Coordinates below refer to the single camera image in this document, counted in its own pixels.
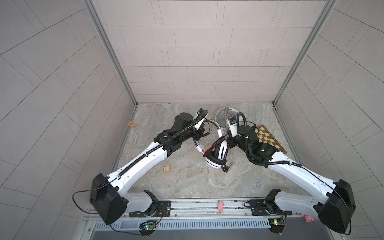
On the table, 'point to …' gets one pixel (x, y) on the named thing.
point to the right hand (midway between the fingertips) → (226, 131)
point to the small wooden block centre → (166, 168)
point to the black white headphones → (216, 156)
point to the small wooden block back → (150, 105)
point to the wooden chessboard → (264, 135)
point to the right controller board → (277, 225)
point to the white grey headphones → (223, 114)
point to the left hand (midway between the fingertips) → (207, 122)
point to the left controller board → (147, 228)
